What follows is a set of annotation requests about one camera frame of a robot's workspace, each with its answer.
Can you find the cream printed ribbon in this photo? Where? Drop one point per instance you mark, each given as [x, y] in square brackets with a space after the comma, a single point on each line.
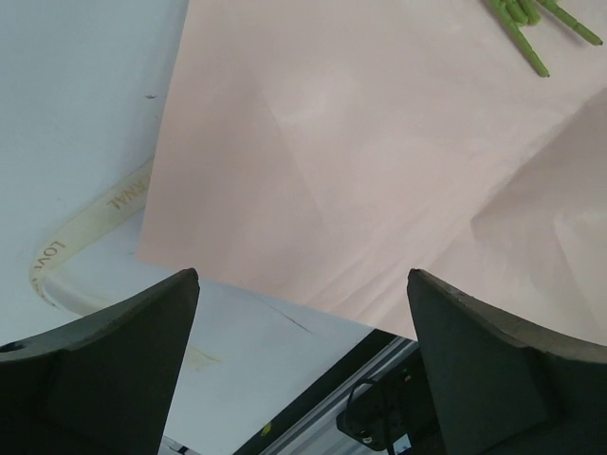
[106, 213]

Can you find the pink rose stem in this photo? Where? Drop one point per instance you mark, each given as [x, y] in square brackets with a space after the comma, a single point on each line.
[511, 17]
[571, 22]

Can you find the pink wrapping paper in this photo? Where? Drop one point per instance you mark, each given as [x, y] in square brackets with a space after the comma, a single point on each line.
[317, 151]

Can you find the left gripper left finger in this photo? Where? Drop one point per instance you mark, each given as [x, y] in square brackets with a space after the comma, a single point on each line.
[101, 384]

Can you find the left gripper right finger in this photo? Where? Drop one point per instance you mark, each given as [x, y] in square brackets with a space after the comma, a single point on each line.
[504, 385]

